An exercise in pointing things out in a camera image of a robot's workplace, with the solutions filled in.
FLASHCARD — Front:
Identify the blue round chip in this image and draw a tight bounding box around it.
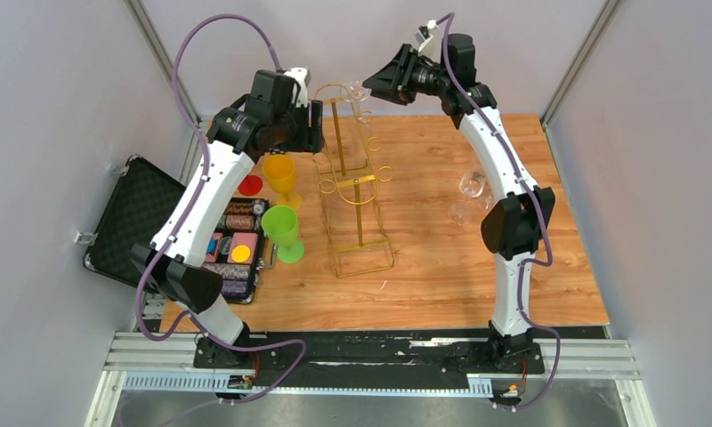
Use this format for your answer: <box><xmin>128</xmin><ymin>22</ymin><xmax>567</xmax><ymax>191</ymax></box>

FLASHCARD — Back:
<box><xmin>206</xmin><ymin>239</ymin><xmax>219</xmax><ymax>254</ymax></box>

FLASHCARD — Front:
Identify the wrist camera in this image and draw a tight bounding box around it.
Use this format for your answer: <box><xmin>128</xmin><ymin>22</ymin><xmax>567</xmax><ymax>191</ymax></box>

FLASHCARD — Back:
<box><xmin>284</xmin><ymin>67</ymin><xmax>311</xmax><ymax>108</ymax></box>
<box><xmin>415</xmin><ymin>20</ymin><xmax>438</xmax><ymax>58</ymax></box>

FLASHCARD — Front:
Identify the black poker chip case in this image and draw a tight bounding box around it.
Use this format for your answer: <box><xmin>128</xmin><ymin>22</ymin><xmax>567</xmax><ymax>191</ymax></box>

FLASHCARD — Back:
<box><xmin>83</xmin><ymin>155</ymin><xmax>271</xmax><ymax>303</ymax></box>

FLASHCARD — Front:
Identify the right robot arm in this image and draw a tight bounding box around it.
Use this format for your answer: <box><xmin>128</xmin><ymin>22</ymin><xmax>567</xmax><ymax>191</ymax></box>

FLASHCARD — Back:
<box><xmin>364</xmin><ymin>33</ymin><xmax>555</xmax><ymax>372</ymax></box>

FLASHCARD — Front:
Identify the clear wine glass front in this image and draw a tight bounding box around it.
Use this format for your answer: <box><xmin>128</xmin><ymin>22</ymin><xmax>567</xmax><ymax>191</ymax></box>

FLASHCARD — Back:
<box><xmin>475</xmin><ymin>187</ymin><xmax>495</xmax><ymax>212</ymax></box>

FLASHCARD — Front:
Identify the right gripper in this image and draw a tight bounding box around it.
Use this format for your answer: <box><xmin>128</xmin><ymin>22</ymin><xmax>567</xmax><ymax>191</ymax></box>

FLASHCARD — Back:
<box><xmin>363</xmin><ymin>44</ymin><xmax>449</xmax><ymax>106</ymax></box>

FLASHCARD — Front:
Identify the yellow round chip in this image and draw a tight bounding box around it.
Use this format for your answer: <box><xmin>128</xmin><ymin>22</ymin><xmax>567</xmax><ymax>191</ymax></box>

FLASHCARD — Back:
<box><xmin>231</xmin><ymin>245</ymin><xmax>252</xmax><ymax>264</ymax></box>

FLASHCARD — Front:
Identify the red wine glass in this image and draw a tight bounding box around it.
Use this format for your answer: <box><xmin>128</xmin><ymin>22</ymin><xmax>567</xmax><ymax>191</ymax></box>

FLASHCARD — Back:
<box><xmin>238</xmin><ymin>174</ymin><xmax>263</xmax><ymax>197</ymax></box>

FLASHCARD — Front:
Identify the green wine glass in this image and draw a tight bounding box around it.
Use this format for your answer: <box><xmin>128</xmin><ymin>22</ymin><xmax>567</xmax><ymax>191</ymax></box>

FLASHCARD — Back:
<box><xmin>261</xmin><ymin>205</ymin><xmax>305</xmax><ymax>264</ymax></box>

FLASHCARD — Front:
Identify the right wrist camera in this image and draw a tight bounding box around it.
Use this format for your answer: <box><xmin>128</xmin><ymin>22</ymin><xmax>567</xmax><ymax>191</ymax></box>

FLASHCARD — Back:
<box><xmin>415</xmin><ymin>20</ymin><xmax>438</xmax><ymax>58</ymax></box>

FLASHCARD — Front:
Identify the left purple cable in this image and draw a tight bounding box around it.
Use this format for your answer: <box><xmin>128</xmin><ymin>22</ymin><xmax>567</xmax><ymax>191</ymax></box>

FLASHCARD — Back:
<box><xmin>133</xmin><ymin>13</ymin><xmax>308</xmax><ymax>405</ymax></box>

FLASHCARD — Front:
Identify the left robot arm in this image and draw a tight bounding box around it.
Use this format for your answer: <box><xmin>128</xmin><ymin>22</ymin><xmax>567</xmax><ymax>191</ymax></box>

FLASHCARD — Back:
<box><xmin>131</xmin><ymin>67</ymin><xmax>324</xmax><ymax>367</ymax></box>

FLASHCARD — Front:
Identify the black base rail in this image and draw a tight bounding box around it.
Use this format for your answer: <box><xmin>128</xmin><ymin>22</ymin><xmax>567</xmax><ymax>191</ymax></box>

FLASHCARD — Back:
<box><xmin>114</xmin><ymin>327</ymin><xmax>640</xmax><ymax>397</ymax></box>

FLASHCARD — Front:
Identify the clear dealer button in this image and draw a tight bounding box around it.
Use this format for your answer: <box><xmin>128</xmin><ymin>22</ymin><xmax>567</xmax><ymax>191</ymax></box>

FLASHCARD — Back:
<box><xmin>218</xmin><ymin>236</ymin><xmax>232</xmax><ymax>254</ymax></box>

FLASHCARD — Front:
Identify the clear wine glass rearmost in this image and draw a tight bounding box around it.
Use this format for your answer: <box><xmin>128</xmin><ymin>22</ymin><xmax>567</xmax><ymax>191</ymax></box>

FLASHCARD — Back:
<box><xmin>344</xmin><ymin>80</ymin><xmax>374</xmax><ymax>157</ymax></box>

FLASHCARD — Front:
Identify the gold wire glass rack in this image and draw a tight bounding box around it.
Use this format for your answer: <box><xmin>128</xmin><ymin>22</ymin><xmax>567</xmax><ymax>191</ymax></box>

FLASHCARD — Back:
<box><xmin>314</xmin><ymin>83</ymin><xmax>396</xmax><ymax>278</ymax></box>

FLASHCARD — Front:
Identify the orange wine glass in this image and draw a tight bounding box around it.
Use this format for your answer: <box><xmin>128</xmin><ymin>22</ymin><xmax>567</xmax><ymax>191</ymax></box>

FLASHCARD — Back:
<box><xmin>262</xmin><ymin>154</ymin><xmax>303</xmax><ymax>211</ymax></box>

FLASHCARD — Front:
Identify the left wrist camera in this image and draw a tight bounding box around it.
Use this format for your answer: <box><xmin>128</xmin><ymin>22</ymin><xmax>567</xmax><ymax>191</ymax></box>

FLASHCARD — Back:
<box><xmin>284</xmin><ymin>67</ymin><xmax>311</xmax><ymax>108</ymax></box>

